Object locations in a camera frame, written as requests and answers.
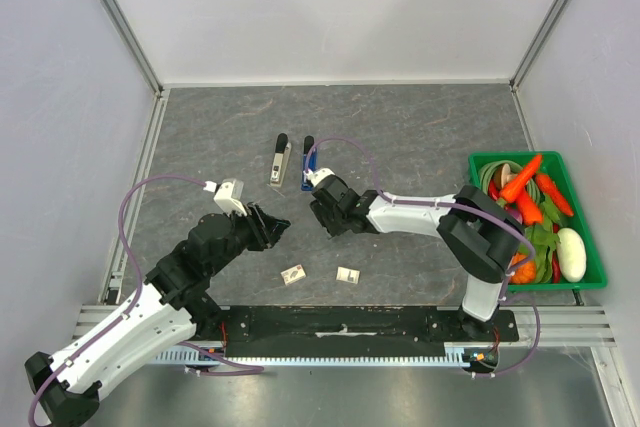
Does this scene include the purple toy onion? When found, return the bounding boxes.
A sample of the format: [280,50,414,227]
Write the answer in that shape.
[506,207,523,224]

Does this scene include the toy green beans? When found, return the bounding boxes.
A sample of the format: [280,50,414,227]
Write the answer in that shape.
[478,160,511,193]

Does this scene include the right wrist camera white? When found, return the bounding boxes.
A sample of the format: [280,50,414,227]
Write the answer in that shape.
[305,168,334,190]

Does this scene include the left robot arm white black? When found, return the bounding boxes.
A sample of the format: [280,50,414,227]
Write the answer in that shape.
[25,203,291,426]

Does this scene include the blue stapler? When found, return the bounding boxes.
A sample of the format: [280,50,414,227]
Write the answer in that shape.
[300,135,317,191]

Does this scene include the green plastic bin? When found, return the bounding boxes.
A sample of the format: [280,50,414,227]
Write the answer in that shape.
[469,151,608,292]

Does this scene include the upper toy carrot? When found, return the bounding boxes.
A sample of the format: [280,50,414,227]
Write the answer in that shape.
[499,153,543,203]

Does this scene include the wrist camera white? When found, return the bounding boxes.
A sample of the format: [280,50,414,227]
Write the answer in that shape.
[203,178,247,217]
[305,168,334,190]

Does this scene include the beige stapler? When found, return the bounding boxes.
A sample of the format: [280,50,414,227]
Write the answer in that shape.
[269,133,291,187]

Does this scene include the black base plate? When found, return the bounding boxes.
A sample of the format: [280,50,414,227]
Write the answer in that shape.
[194,306,519,348]

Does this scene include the middle toy carrot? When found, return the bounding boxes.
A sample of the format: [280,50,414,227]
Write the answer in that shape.
[515,189,544,226]

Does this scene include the white toy eggplant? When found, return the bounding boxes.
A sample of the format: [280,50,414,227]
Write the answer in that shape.
[556,227,587,283]

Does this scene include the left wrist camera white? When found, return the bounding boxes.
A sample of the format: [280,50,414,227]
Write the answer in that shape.
[203,178,247,217]

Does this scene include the toy mushroom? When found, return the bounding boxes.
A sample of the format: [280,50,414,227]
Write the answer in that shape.
[493,163,517,190]

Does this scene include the red toy chili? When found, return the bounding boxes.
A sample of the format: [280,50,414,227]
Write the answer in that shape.
[488,180,500,201]

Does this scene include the toy carrot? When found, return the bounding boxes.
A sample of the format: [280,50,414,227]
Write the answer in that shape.
[535,172,574,217]
[515,189,544,226]
[499,153,543,203]

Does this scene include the lower toy carrot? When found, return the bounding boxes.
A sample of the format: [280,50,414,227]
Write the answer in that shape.
[535,172,574,217]

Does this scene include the white staple box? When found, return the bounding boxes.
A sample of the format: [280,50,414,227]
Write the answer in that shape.
[336,266,360,284]

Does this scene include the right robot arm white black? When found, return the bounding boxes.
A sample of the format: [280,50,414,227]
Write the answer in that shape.
[306,168,526,341]

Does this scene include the staple box with red logo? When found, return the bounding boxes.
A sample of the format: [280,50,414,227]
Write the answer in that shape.
[281,264,306,285]

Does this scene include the toy pumpkin orange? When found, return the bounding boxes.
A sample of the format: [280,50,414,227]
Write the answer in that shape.
[510,253,537,285]

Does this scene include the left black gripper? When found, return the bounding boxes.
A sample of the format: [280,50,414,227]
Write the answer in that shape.
[207,201,291,276]

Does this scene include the toy green leaf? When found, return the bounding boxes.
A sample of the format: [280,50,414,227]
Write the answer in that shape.
[525,224,559,284]

